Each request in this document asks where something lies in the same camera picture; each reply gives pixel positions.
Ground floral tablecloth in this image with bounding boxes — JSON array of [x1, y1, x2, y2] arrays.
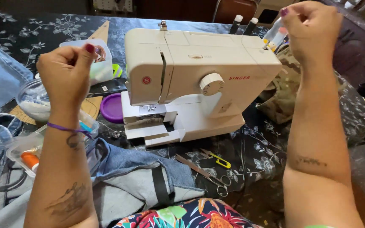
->
[[0, 10, 365, 228]]

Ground clear plastic container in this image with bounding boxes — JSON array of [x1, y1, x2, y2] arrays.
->
[[59, 39, 114, 86]]

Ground orange thread spool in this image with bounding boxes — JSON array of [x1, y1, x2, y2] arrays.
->
[[20, 152, 40, 173]]

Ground purple round lid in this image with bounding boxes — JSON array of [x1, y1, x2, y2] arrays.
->
[[100, 93, 124, 124]]

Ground purple wrist band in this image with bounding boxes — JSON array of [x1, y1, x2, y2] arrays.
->
[[46, 122, 93, 139]]

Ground camouflage fabric bag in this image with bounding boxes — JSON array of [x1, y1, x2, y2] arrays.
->
[[256, 44, 348, 125]]

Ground white sewing machine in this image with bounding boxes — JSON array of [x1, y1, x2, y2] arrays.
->
[[121, 21, 283, 147]]

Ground person's floral clothing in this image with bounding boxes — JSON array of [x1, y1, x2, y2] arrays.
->
[[112, 198, 264, 228]]

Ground yellow thread snips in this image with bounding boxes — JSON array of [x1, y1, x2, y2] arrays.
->
[[200, 149, 232, 169]]

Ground black thread cone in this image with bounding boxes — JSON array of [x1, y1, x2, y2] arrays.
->
[[228, 15, 244, 35], [243, 17, 259, 36]]

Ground white plastic bottle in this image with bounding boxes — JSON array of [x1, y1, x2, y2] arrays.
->
[[263, 17, 288, 50]]

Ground person's right hand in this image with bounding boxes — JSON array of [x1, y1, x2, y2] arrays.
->
[[279, 1, 343, 65]]

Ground wooden chair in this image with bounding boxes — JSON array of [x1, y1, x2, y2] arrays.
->
[[212, 0, 259, 24]]

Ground black power cable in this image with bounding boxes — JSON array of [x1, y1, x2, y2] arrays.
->
[[232, 126, 248, 209]]

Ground blue denim garment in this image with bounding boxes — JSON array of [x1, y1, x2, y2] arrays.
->
[[0, 113, 206, 228]]

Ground clear round plastic bowl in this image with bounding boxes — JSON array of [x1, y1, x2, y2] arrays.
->
[[15, 79, 52, 122]]

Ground clear plastic sewing box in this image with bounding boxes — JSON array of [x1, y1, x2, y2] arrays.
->
[[6, 109, 100, 178]]

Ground silver scissors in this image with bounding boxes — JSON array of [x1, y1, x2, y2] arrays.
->
[[174, 154, 232, 198]]

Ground wooden triangle ruler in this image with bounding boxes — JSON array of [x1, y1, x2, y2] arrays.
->
[[88, 20, 110, 44]]

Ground person's left hand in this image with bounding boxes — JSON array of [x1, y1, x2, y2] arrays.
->
[[36, 43, 97, 119]]

